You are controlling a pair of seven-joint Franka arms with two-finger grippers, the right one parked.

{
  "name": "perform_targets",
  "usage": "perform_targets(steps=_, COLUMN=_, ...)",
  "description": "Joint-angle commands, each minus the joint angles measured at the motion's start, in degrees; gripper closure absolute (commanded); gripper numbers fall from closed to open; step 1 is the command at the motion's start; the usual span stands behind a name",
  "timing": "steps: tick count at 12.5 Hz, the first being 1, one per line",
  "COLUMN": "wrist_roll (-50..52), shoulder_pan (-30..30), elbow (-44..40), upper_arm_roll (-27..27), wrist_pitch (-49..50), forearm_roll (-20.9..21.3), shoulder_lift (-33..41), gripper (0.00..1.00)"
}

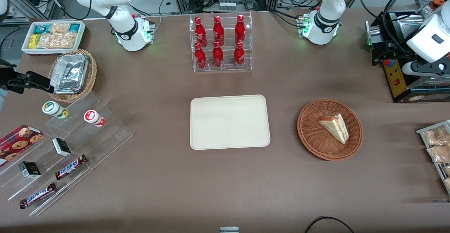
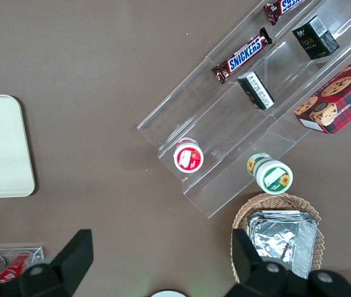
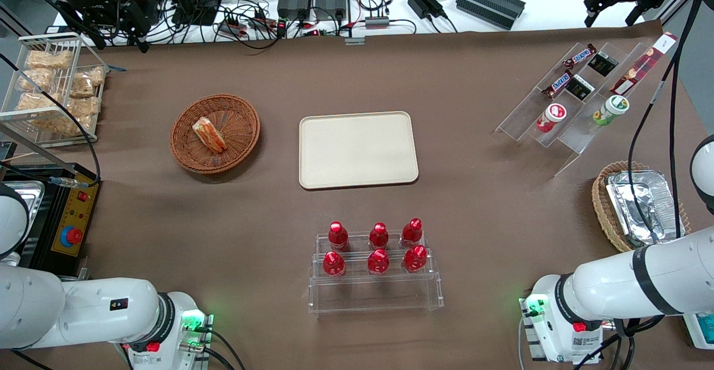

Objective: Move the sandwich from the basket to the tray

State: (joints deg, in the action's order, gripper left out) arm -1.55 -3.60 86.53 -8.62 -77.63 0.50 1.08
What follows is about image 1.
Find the clear bag of snacks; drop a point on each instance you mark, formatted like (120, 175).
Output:
(436, 136)
(439, 154)
(448, 183)
(447, 170)

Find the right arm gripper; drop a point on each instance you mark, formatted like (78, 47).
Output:
(13, 83)

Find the aluminium foil container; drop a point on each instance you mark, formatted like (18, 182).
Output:
(68, 73)

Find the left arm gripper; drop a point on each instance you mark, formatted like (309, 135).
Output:
(394, 51)

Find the black food warmer cabinet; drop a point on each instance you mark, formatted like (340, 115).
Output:
(395, 82)

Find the green lid snack cup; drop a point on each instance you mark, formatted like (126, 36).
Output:
(52, 108)

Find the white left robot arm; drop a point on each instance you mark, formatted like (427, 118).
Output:
(328, 1)

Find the small clear nut bag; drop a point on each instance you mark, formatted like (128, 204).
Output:
(59, 27)

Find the red cookie box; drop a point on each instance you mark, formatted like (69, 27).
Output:
(17, 141)

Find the clear acrylic bottle rack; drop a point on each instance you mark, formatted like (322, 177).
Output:
(248, 66)

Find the snickers chocolate bar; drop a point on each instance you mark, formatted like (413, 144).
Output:
(70, 167)
(38, 195)

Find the red lid snack cup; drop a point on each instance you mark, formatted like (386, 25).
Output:
(92, 117)

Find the clear acrylic stepped display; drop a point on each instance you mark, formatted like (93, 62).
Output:
(116, 134)

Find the teal snack packet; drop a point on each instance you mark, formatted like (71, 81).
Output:
(41, 29)
(74, 27)

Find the cream rectangular plastic tray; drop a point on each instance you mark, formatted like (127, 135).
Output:
(228, 122)

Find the triangular sandwich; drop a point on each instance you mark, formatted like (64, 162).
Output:
(335, 127)

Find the small black carton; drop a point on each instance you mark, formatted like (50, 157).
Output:
(30, 169)
(61, 147)

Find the large clear nut bag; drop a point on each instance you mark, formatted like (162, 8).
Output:
(56, 40)

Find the small grey device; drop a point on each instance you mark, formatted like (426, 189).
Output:
(229, 230)

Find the round brown wicker basket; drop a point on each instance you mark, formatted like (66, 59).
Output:
(313, 134)

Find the white power strip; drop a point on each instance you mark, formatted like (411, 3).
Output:
(227, 5)

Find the red cola bottle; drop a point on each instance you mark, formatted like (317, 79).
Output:
(200, 32)
(240, 29)
(218, 31)
(239, 54)
(217, 55)
(200, 57)

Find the yellow snack packet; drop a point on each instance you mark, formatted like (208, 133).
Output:
(32, 41)

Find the oval tan wicker basket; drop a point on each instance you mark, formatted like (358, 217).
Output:
(92, 76)

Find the white rectangular snack bin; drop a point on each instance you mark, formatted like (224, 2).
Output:
(25, 49)

